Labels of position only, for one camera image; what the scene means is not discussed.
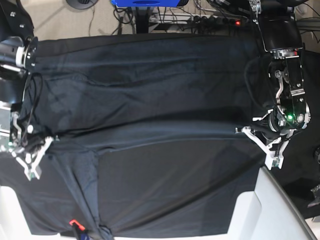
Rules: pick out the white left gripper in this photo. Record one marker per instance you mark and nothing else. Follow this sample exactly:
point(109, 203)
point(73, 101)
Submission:
point(272, 138)

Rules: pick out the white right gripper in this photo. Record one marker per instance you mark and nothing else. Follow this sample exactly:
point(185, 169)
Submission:
point(30, 155)

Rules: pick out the dark blue-grey T-shirt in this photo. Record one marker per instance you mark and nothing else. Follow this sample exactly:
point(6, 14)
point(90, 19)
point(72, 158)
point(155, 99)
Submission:
point(150, 100)

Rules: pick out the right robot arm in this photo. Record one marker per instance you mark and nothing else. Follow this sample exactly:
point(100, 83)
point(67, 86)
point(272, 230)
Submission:
point(18, 47)

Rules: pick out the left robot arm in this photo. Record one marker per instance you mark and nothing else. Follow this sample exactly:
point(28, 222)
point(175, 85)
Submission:
point(289, 113)

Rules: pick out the white foam block right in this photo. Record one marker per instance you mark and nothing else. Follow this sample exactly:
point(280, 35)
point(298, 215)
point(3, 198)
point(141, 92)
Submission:
point(267, 213)

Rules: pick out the white foam block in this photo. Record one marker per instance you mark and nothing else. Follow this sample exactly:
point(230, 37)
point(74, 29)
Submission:
point(13, 225)
point(267, 213)

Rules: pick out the white foam block left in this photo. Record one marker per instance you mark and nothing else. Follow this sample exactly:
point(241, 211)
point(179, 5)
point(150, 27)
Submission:
point(13, 225)

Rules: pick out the blue clamp at front edge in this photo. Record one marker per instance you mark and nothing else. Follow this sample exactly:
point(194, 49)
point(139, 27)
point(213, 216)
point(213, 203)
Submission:
point(79, 230)

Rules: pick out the black table cloth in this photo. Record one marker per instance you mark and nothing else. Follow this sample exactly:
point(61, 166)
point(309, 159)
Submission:
point(175, 195)

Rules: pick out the white power strip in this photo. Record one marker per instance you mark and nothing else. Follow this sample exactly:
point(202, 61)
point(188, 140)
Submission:
point(181, 18)

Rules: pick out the round black floor grommet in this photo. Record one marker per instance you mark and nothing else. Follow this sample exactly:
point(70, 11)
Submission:
point(81, 4)

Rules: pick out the blue box on stand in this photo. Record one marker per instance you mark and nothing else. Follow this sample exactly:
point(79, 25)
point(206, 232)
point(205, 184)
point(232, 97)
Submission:
point(149, 3)

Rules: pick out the black table stand column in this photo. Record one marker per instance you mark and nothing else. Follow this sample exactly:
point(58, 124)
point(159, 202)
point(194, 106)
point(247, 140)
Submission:
point(142, 16)

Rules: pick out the black metal bracket right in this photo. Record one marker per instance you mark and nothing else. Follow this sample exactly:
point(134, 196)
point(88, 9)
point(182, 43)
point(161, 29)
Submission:
point(316, 193)

